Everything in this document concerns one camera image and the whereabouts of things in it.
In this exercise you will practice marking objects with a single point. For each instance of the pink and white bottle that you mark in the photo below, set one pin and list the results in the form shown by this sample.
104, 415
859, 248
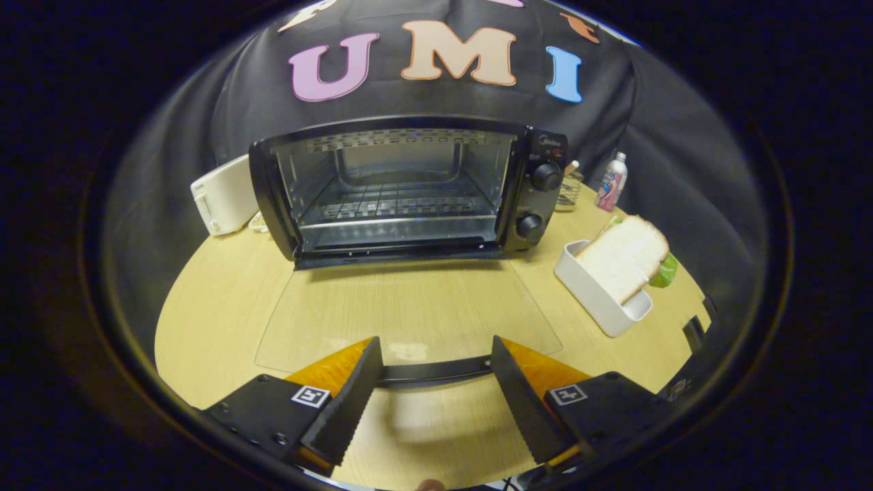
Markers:
612, 183

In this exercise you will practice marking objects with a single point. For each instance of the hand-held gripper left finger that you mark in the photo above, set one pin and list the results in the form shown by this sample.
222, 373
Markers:
344, 402

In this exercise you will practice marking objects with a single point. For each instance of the white rectangular tray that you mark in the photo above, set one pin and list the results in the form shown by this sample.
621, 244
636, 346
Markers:
593, 290

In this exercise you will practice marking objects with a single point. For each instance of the black bracket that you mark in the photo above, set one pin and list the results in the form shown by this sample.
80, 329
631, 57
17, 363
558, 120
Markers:
694, 334
710, 307

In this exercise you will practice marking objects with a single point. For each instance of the black toaster oven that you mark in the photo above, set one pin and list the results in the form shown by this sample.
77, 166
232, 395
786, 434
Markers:
539, 204

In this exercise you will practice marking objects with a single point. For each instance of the white pop-up toaster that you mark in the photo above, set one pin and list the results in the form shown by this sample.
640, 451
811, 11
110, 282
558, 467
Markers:
228, 194

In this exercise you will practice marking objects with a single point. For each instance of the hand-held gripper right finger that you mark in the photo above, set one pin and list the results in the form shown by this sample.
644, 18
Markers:
522, 402

